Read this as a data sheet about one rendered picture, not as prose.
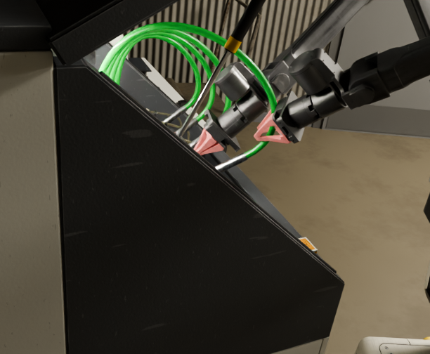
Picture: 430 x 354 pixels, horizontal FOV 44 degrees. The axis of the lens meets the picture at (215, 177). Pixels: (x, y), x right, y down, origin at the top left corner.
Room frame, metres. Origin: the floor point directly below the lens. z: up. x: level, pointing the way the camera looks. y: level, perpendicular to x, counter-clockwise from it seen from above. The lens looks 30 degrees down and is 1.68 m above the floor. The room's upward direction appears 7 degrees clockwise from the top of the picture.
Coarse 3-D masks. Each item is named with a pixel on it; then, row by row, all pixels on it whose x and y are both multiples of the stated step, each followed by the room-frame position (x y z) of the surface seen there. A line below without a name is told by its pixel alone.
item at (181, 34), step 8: (168, 32) 1.14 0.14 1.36; (176, 32) 1.14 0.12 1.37; (184, 32) 1.16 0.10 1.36; (192, 40) 1.16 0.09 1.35; (200, 48) 1.17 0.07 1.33; (208, 48) 1.18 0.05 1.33; (208, 56) 1.19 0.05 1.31; (112, 64) 1.08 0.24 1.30; (216, 64) 1.19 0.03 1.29; (192, 144) 1.17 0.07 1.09
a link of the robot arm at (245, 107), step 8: (248, 88) 1.10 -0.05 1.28; (256, 88) 1.11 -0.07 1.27; (248, 96) 1.10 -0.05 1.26; (256, 96) 1.09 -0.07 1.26; (264, 96) 1.12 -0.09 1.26; (240, 104) 1.09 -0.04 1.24; (248, 104) 1.09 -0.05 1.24; (256, 104) 1.09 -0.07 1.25; (264, 104) 1.10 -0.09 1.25; (248, 112) 1.08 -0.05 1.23; (256, 112) 1.09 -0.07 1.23; (248, 120) 1.08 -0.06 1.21
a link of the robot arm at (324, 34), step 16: (336, 0) 1.28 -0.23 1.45; (352, 0) 1.27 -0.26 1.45; (368, 0) 1.29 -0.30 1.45; (320, 16) 1.25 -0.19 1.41; (336, 16) 1.24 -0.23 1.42; (352, 16) 1.26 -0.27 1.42; (304, 32) 1.22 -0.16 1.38; (320, 32) 1.21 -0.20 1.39; (336, 32) 1.23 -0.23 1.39; (288, 48) 1.20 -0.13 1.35; (304, 48) 1.18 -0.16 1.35; (272, 64) 1.19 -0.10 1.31; (288, 64) 1.15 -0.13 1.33
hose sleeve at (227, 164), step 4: (244, 152) 1.01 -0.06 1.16; (236, 156) 1.01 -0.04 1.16; (240, 156) 1.00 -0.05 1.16; (244, 156) 1.00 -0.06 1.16; (228, 160) 1.01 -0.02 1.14; (232, 160) 1.00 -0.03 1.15; (236, 160) 1.00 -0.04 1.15; (240, 160) 1.00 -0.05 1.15; (244, 160) 1.00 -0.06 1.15; (220, 164) 1.00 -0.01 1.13; (224, 164) 1.00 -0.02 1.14; (228, 164) 1.00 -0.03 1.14; (232, 164) 1.00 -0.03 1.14; (236, 164) 1.00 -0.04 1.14; (216, 168) 1.00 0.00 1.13; (220, 168) 1.00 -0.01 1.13; (224, 168) 1.00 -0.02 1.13; (228, 168) 1.00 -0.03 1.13
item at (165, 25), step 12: (156, 24) 0.99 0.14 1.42; (168, 24) 0.99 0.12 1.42; (180, 24) 0.99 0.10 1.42; (132, 36) 0.98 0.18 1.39; (204, 36) 1.00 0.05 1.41; (216, 36) 1.00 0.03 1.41; (120, 48) 0.98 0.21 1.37; (108, 60) 0.98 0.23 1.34; (264, 84) 1.01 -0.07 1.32; (264, 144) 1.01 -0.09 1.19
